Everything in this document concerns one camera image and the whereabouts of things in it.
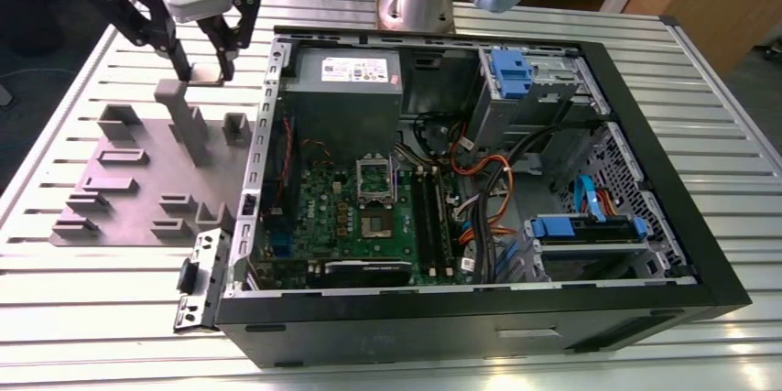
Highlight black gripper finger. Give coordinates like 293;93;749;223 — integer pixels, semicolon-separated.
197;0;261;83
81;0;194;83

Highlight silver-topped CPU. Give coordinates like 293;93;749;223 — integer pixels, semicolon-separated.
185;62;225;86

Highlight metal socket cover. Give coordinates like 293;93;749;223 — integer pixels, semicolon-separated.
354;152;396;207

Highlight wire locking lever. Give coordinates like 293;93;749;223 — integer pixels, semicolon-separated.
389;152;404;205

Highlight CPU socket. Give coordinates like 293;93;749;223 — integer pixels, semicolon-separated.
357;207;396;240

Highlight dark office chair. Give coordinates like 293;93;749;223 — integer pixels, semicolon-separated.
0;0;83;58

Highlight grey power supply unit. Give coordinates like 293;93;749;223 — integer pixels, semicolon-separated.
277;45;405;168

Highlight grey parts rack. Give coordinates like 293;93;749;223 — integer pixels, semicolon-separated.
47;79;257;249

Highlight blue plastic drive latch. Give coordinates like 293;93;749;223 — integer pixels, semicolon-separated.
486;49;533;100

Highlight blue expansion slot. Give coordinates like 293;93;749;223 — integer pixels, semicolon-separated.
270;230;294;259

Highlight silver drive cage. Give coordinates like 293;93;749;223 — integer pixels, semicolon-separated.
469;47;605;154

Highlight green Dell motherboard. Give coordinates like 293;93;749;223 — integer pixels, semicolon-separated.
253;159;474;289

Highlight black Nvidia graphics card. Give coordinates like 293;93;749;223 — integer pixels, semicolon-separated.
308;258;412;288

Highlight blue disk carrier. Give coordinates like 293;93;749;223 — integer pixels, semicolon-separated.
525;214;649;245

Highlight black PC case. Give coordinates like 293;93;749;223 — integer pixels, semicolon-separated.
212;24;753;369

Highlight silver disk bay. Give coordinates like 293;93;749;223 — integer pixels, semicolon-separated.
521;221;673;285

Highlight yellow and black power cables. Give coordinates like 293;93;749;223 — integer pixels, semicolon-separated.
393;138;444;170

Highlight orange wire bundle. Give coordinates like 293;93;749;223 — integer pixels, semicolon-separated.
448;123;517;245

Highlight silver card retainer bracket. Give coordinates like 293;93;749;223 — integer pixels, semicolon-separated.
172;227;237;335

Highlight blue data cable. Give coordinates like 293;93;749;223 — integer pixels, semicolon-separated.
490;239;524;282
572;173;612;223

